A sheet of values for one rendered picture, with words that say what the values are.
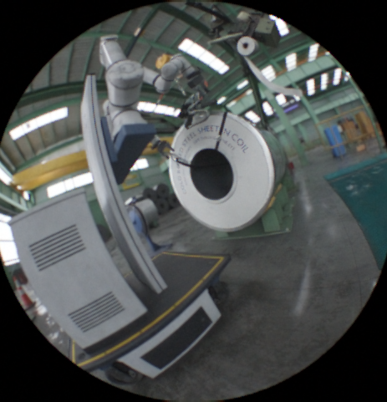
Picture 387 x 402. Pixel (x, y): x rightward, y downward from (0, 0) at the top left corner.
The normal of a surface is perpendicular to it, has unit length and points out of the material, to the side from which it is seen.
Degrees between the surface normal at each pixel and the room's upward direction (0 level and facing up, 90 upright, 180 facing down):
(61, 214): 90
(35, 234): 90
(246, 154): 90
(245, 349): 0
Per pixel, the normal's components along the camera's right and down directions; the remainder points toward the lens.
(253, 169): -0.66, 0.33
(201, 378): -0.40, -0.91
